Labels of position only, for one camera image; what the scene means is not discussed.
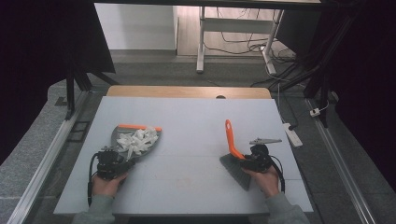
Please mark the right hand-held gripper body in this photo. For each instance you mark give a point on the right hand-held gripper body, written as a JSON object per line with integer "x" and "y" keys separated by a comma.
{"x": 261, "y": 158}

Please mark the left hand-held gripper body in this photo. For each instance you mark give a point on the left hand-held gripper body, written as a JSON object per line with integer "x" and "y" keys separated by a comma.
{"x": 107, "y": 165}

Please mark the pile of white paper scraps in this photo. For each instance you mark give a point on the pile of white paper scraps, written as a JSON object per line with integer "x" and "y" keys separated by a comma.
{"x": 138, "y": 140}

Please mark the grey dustpan with orange edge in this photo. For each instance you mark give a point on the grey dustpan with orange edge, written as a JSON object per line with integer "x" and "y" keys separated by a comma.
{"x": 118, "y": 137}

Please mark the person's left hand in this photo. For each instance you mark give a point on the person's left hand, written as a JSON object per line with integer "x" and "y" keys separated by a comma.
{"x": 107, "y": 186}

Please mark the person's right hand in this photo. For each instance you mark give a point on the person's right hand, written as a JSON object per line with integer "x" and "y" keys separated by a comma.
{"x": 264, "y": 183}

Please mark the white power strip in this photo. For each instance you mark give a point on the white power strip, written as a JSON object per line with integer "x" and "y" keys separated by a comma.
{"x": 292, "y": 134}

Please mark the black metal stand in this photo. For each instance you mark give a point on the black metal stand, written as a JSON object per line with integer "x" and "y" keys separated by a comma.
{"x": 323, "y": 77}
{"x": 71, "y": 90}

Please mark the wooden desk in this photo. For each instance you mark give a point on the wooden desk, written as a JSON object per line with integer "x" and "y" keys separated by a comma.
{"x": 186, "y": 92}

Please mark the dark curtain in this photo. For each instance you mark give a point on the dark curtain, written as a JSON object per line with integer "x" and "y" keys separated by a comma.
{"x": 34, "y": 62}
{"x": 367, "y": 87}

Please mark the aluminium floor rail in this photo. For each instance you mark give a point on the aluminium floor rail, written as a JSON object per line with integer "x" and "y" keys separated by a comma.
{"x": 46, "y": 158}
{"x": 339, "y": 165}

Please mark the white desk frame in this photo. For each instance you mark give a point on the white desk frame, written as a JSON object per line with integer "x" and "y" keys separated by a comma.
{"x": 236, "y": 25}

